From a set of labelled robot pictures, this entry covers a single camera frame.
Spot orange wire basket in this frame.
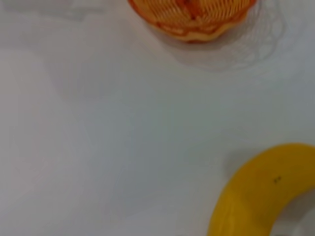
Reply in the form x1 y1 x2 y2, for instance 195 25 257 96
127 0 258 44

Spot yellow banana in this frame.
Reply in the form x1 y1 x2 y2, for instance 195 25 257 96
206 143 315 236

